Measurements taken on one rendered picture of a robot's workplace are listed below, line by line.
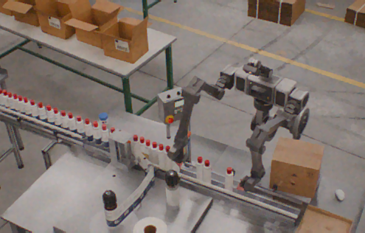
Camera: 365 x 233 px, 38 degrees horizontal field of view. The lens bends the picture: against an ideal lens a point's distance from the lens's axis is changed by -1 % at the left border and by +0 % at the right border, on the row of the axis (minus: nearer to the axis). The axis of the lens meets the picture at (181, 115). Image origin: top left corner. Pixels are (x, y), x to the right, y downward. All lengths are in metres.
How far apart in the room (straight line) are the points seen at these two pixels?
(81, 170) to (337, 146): 2.60
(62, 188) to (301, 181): 1.62
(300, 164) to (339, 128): 2.15
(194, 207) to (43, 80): 3.38
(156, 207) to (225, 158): 0.70
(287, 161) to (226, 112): 2.25
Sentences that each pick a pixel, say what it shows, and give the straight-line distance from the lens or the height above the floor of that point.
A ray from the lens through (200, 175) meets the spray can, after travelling 3.63.
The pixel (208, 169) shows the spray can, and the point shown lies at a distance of 3.55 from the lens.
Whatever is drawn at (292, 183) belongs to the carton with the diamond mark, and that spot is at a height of 0.95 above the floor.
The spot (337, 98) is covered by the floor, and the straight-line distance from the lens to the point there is 6.02.
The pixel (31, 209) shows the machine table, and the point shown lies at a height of 0.83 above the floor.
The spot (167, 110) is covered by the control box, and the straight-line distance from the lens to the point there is 3.43.
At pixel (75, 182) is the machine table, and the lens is 3.85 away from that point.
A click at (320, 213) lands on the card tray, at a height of 0.83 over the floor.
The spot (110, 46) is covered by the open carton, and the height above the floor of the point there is 0.91.
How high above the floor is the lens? 3.51
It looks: 39 degrees down
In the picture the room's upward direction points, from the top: 2 degrees counter-clockwise
